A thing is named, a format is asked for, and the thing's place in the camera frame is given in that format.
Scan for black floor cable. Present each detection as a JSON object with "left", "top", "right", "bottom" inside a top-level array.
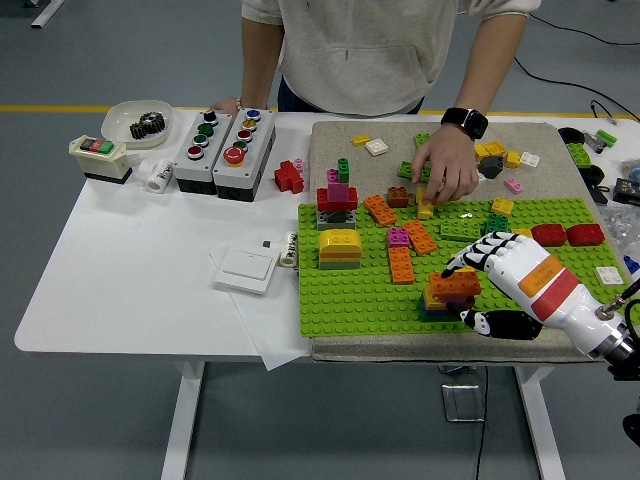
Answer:
[{"left": 512, "top": 9, "right": 640, "bottom": 123}]

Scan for person's right hand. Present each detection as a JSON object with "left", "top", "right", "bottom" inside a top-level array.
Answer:
[{"left": 209, "top": 96, "right": 244, "bottom": 115}]

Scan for green studded baseplate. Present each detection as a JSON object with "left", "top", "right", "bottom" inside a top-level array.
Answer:
[{"left": 297, "top": 198, "right": 632, "bottom": 339}]

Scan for light green long brick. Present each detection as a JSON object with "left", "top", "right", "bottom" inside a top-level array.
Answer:
[{"left": 439, "top": 219, "right": 485, "bottom": 242}]

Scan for grey four-button control box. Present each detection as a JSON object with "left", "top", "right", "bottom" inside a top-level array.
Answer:
[{"left": 173, "top": 110, "right": 235, "bottom": 195}]

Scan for light green long plate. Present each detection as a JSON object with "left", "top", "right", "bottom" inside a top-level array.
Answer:
[{"left": 397, "top": 160, "right": 434, "bottom": 184}]

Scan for white table leg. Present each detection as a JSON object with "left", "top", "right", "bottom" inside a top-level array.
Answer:
[
  {"left": 160, "top": 360, "right": 207, "bottom": 480},
  {"left": 514, "top": 367, "right": 569, "bottom": 480}
]

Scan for person's left hand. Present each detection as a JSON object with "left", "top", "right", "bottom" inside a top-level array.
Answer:
[{"left": 410, "top": 123, "right": 480, "bottom": 206}]

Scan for grey emergency-stop control box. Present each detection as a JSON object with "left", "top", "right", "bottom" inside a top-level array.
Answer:
[{"left": 212, "top": 107, "right": 278, "bottom": 203}]

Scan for black hanging cable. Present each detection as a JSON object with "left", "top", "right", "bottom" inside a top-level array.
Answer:
[{"left": 472, "top": 367, "right": 490, "bottom": 480}]

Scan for red wide brick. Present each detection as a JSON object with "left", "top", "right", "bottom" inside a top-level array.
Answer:
[{"left": 316, "top": 187, "right": 359, "bottom": 213}]

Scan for dark grey brick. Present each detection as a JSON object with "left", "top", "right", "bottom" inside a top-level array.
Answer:
[{"left": 478, "top": 155, "right": 506, "bottom": 179}]

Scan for orange grey layered bricks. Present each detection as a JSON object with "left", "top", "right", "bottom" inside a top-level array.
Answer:
[{"left": 318, "top": 251, "right": 362, "bottom": 271}]

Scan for white labelled tube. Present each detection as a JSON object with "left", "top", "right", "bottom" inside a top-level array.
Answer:
[{"left": 278, "top": 230, "right": 301, "bottom": 269}]

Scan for white paper sheet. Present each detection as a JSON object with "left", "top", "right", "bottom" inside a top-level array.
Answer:
[{"left": 208, "top": 249, "right": 314, "bottom": 372}]

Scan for white table foot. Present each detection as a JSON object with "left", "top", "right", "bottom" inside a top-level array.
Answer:
[{"left": 30, "top": 0, "right": 66, "bottom": 29}]

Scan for grey base brick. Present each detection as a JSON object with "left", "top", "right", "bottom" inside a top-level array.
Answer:
[{"left": 315, "top": 209, "right": 357, "bottom": 231}]

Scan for grey-brown mat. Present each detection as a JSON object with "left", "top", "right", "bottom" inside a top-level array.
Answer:
[{"left": 305, "top": 121, "right": 640, "bottom": 365}]

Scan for black wristwatch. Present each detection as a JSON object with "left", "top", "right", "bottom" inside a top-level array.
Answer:
[{"left": 439, "top": 106, "right": 490, "bottom": 141}]

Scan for person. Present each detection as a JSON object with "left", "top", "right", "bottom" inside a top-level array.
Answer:
[{"left": 241, "top": 0, "right": 544, "bottom": 119}]

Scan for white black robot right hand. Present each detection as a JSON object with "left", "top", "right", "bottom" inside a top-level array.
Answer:
[{"left": 439, "top": 231, "right": 628, "bottom": 358}]

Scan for white bowl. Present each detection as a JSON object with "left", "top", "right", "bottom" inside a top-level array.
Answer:
[{"left": 101, "top": 99, "right": 175, "bottom": 150}]

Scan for beige red-green switch box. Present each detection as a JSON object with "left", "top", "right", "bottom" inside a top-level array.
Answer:
[{"left": 68, "top": 134, "right": 135, "bottom": 185}]

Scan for red brick cluster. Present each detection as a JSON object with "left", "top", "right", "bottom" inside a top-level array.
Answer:
[{"left": 273, "top": 159, "right": 306, "bottom": 195}]

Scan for clear bag of screws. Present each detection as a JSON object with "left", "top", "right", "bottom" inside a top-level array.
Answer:
[{"left": 599, "top": 204, "right": 640, "bottom": 251}]

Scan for orange long brick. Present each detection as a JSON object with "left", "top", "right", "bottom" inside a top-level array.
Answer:
[
  {"left": 387, "top": 245, "right": 416, "bottom": 285},
  {"left": 428, "top": 267, "right": 481, "bottom": 297},
  {"left": 402, "top": 219, "right": 439, "bottom": 256},
  {"left": 362, "top": 194, "right": 399, "bottom": 226}
]

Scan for metal floor socket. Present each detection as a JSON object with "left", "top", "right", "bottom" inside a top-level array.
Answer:
[{"left": 440, "top": 383, "right": 486, "bottom": 424}]

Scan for yellow rounded brick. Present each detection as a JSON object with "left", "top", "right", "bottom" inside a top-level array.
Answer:
[{"left": 318, "top": 228, "right": 362, "bottom": 255}]

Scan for white pipe fitting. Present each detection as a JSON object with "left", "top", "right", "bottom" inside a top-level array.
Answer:
[{"left": 138, "top": 158, "right": 176, "bottom": 193}]

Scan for black electronic module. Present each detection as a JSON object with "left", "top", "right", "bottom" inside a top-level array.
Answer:
[{"left": 612, "top": 177, "right": 640, "bottom": 206}]

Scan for white wall switch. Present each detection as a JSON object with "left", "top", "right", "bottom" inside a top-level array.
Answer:
[{"left": 214, "top": 247, "right": 282, "bottom": 296}]

